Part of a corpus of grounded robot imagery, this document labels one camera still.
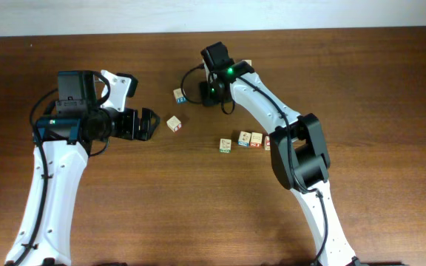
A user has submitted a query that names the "block with green side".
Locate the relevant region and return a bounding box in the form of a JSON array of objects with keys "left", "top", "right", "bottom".
[{"left": 219, "top": 138, "right": 231, "bottom": 153}]

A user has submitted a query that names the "block with car picture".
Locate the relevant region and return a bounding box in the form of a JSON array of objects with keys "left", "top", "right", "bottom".
[{"left": 237, "top": 131, "right": 251, "bottom": 147}]

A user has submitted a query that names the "block with red X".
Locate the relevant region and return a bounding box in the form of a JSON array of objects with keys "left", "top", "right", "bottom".
[{"left": 263, "top": 135, "right": 271, "bottom": 151}]

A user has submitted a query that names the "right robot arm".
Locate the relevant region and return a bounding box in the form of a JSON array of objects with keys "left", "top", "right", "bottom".
[{"left": 201, "top": 42, "right": 359, "bottom": 265}]

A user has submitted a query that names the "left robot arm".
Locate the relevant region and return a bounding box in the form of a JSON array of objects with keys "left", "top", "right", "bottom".
[{"left": 4, "top": 70, "right": 160, "bottom": 265}]

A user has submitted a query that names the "block with N red side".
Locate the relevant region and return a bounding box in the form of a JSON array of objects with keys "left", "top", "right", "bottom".
[{"left": 166, "top": 116, "right": 182, "bottom": 132}]

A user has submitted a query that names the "block with blue side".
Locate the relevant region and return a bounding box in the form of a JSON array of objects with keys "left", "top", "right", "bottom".
[{"left": 173, "top": 88, "right": 187, "bottom": 103}]

